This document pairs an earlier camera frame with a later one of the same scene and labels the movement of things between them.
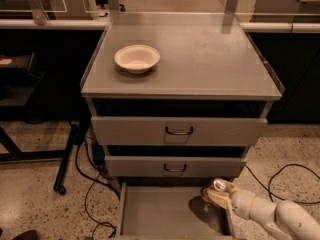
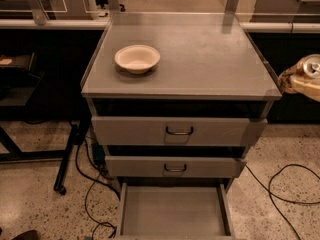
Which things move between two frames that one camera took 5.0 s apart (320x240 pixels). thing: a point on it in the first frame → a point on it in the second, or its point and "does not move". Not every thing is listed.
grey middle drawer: [174, 166] does not move
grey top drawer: [179, 130] does not move
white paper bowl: [137, 58] does not move
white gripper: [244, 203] → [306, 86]
